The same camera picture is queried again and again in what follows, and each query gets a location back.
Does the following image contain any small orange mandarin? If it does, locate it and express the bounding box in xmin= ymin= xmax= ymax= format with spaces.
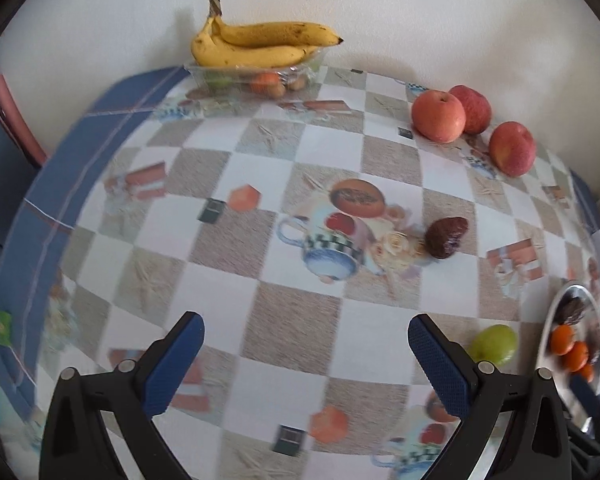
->
xmin=562 ymin=340 xmax=588 ymax=373

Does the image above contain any large orange mandarin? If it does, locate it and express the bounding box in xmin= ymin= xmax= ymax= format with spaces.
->
xmin=548 ymin=324 xmax=576 ymax=356

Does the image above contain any wrinkled brown date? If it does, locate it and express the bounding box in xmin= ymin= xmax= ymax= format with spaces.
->
xmin=424 ymin=217 xmax=468 ymax=260
xmin=585 ymin=330 xmax=600 ymax=365
xmin=554 ymin=297 xmax=585 ymax=326

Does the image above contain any green jujube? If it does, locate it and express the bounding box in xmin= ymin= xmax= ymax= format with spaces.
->
xmin=468 ymin=324 xmax=518 ymax=366

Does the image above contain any round metal plate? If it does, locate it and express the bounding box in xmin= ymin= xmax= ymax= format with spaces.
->
xmin=535 ymin=281 xmax=600 ymax=431

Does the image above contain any right red apple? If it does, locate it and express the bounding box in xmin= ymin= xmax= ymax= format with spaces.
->
xmin=489 ymin=122 xmax=536 ymax=177

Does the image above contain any patterned checkered tablecloth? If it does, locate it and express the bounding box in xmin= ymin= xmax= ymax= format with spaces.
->
xmin=0 ymin=68 xmax=600 ymax=479

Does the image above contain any middle dark red apple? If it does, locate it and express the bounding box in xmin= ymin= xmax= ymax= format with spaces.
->
xmin=449 ymin=84 xmax=492 ymax=134

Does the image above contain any left pale red apple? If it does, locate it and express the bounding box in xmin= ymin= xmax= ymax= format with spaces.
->
xmin=411 ymin=90 xmax=466 ymax=144

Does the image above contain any clear plastic fruit tray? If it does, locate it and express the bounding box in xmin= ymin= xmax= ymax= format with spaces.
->
xmin=185 ymin=48 xmax=326 ymax=100

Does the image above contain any lower yellow banana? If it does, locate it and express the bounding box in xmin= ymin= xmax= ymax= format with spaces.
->
xmin=190 ymin=18 xmax=318 ymax=68

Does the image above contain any yellow banana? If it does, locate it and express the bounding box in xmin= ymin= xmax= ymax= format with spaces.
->
xmin=209 ymin=0 xmax=343 ymax=48
xmin=190 ymin=18 xmax=318 ymax=68

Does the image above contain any upper yellow banana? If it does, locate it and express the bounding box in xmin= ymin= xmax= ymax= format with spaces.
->
xmin=209 ymin=0 xmax=343 ymax=48

